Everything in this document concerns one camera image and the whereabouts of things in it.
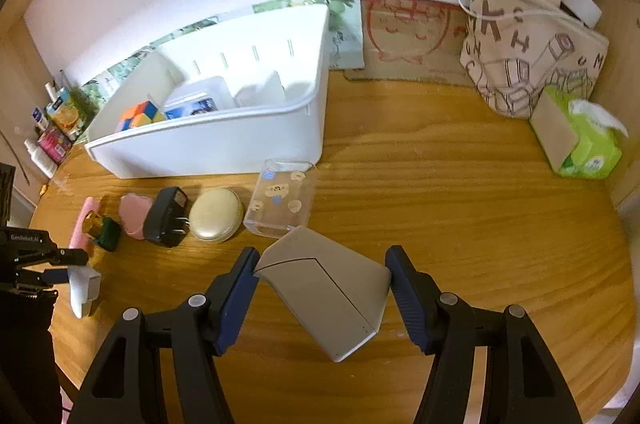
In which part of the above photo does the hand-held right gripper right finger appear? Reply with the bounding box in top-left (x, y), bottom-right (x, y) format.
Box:
top-left (385, 245), bottom-right (583, 424)

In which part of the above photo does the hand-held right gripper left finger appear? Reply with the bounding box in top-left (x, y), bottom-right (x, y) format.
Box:
top-left (67, 246), bottom-right (261, 424)

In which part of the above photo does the white plastic scraper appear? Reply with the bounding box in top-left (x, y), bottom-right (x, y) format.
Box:
top-left (67, 265), bottom-right (102, 319)

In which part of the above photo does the pink roller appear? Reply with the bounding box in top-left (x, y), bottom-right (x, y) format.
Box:
top-left (70, 196), bottom-right (101, 250)

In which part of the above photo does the green jar with gold lid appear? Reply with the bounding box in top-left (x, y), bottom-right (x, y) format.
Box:
top-left (82, 210), bottom-right (122, 251)

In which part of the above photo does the pink correction tape dispenser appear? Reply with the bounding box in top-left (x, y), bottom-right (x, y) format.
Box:
top-left (119, 193), bottom-right (156, 239)

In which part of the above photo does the gold oval compact case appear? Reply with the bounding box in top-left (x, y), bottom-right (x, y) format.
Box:
top-left (189, 187), bottom-right (244, 245)

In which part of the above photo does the black power adapter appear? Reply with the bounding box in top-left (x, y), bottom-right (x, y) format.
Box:
top-left (143, 187), bottom-right (191, 248)

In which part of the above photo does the clear plastic box with stickers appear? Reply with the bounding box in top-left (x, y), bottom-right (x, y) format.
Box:
top-left (243, 159), bottom-right (320, 239)

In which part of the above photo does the colourful puzzle cube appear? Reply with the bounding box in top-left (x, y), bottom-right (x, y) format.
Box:
top-left (116, 101), bottom-right (168, 133)

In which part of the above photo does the white plastic bin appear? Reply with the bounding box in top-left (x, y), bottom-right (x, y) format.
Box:
top-left (85, 4), bottom-right (331, 179)

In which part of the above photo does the translucent box with blue label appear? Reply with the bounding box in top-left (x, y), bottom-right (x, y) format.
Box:
top-left (164, 76), bottom-right (236, 121)

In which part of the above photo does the translucent white block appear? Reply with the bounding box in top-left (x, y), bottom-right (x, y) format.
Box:
top-left (235, 70), bottom-right (286, 108)

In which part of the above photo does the person's left forearm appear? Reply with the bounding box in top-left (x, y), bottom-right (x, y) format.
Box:
top-left (0, 296), bottom-right (57, 410)

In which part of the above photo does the white spray bottle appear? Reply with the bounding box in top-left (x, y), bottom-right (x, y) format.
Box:
top-left (24, 139), bottom-right (58, 179)

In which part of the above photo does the red can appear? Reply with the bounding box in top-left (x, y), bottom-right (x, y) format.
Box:
top-left (37, 129), bottom-right (73, 164)

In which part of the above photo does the green tissue pack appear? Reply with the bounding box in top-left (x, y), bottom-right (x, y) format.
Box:
top-left (530, 85), bottom-right (630, 180)

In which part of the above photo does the brown cardboard with drawing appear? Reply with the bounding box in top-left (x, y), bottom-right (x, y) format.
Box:
top-left (345, 0), bottom-right (481, 87)

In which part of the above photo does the beige canvas bag with letters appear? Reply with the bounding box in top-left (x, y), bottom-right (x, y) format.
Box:
top-left (460, 0), bottom-right (611, 120)

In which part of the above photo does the small white block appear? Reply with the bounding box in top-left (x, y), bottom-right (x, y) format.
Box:
top-left (562, 0), bottom-right (603, 29)

